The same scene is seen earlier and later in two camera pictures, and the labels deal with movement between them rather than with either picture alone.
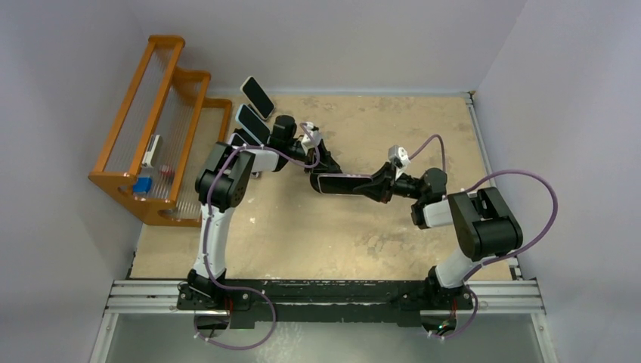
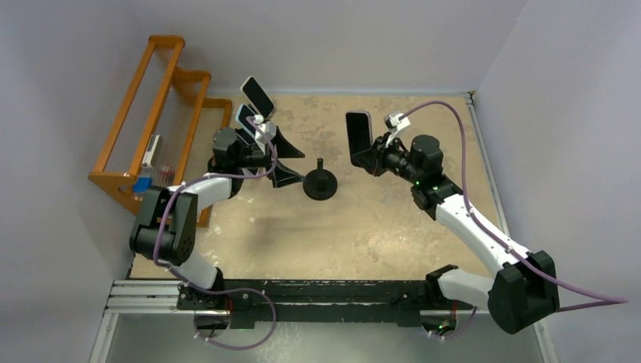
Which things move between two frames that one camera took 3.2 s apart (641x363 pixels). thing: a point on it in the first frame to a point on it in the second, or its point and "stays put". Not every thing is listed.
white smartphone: x=257 y=97 stays put
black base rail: x=325 y=302 stays put
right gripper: x=382 y=187 to x=373 y=159
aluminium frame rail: x=162 y=298 stays put
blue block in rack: x=143 y=185 stays put
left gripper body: x=311 y=162 to x=267 y=161
